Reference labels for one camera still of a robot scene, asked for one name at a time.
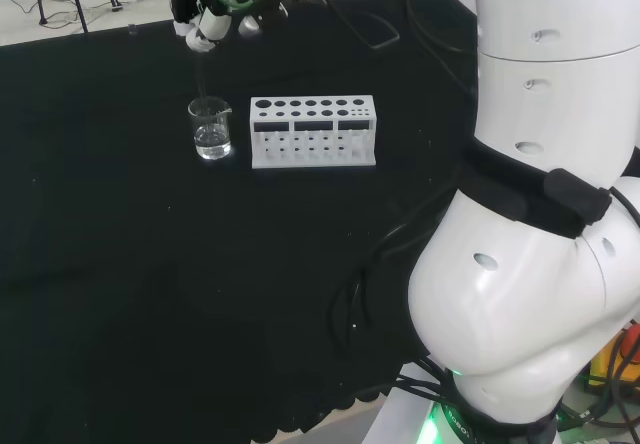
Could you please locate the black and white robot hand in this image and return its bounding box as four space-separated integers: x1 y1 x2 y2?
169 0 291 55

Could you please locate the white test tube rack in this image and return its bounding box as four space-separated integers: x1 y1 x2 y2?
247 94 378 171

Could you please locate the clear glass beaker with water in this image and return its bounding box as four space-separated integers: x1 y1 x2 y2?
187 95 234 161

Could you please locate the black bench cloth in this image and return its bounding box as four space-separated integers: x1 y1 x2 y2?
0 0 481 444

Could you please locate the yellow stop button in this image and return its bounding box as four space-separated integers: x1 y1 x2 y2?
585 321 640 391

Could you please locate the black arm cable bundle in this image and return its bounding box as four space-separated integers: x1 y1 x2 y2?
327 163 464 365

